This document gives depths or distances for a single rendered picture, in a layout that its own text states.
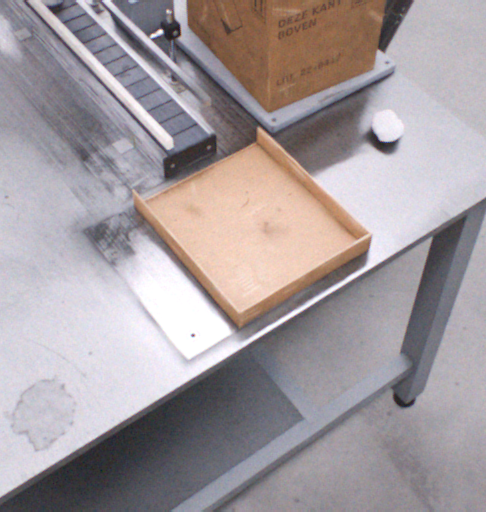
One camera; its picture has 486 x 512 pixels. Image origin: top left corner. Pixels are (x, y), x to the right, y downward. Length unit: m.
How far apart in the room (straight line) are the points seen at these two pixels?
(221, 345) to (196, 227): 0.23
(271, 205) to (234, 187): 0.07
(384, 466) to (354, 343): 0.35
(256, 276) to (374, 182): 0.29
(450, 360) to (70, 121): 1.19
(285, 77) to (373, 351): 0.96
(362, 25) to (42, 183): 0.62
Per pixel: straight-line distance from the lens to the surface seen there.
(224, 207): 1.42
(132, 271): 1.35
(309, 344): 2.25
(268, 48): 1.47
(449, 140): 1.58
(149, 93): 1.56
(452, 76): 3.05
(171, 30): 1.56
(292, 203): 1.43
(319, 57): 1.55
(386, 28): 2.25
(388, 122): 1.55
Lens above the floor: 1.90
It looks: 52 degrees down
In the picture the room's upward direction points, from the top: 1 degrees clockwise
